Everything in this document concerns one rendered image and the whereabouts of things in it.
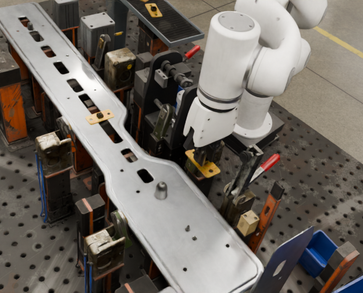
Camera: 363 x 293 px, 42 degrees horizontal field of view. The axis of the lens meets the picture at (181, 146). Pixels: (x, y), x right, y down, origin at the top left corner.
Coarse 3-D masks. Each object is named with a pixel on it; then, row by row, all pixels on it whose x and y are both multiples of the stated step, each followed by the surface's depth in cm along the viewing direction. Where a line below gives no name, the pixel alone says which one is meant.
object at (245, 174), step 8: (240, 152) 111; (248, 152) 111; (256, 152) 112; (248, 160) 110; (256, 160) 111; (240, 168) 116; (248, 168) 115; (256, 168) 114; (240, 176) 118; (248, 176) 115; (232, 184) 120; (240, 184) 119; (240, 192) 118
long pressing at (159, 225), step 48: (48, 96) 148; (96, 96) 150; (96, 144) 135; (144, 192) 125; (192, 192) 127; (144, 240) 115; (192, 240) 117; (240, 240) 118; (192, 288) 108; (240, 288) 110
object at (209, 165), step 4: (188, 152) 103; (192, 152) 103; (188, 156) 102; (192, 156) 102; (192, 160) 101; (208, 160) 102; (196, 164) 100; (204, 164) 101; (208, 164) 101; (212, 164) 101; (200, 168) 100; (204, 168) 100; (208, 168) 100; (212, 168) 100; (216, 168) 100; (204, 172) 99; (208, 172) 99; (216, 172) 100; (208, 176) 99
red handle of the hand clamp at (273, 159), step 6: (276, 156) 120; (264, 162) 121; (270, 162) 120; (276, 162) 121; (258, 168) 121; (264, 168) 120; (270, 168) 121; (258, 174) 120; (252, 180) 120; (234, 192) 120
